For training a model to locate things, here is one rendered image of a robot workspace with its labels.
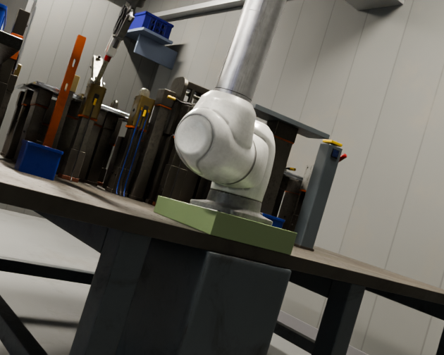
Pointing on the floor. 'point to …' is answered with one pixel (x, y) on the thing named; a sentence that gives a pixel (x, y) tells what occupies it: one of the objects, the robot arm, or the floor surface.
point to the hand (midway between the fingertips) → (113, 46)
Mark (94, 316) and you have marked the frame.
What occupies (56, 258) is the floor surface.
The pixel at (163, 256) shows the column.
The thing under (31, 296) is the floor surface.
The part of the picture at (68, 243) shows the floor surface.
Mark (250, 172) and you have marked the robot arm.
